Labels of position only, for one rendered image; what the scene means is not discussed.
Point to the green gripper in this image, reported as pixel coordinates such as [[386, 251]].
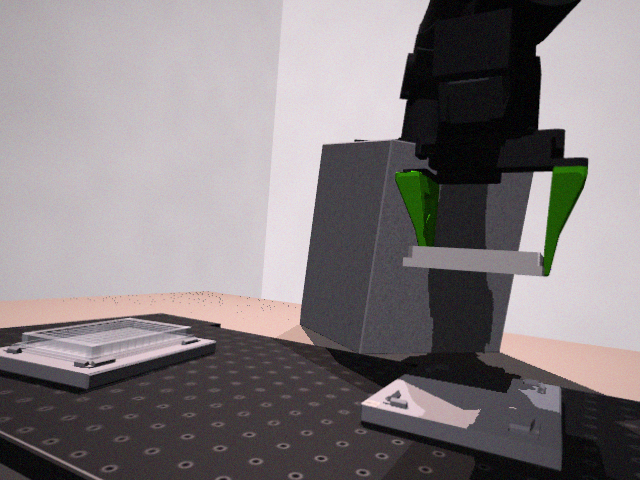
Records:
[[495, 153]]

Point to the white well plate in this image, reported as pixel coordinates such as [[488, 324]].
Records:
[[477, 260]]

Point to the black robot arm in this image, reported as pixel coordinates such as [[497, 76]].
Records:
[[475, 60]]

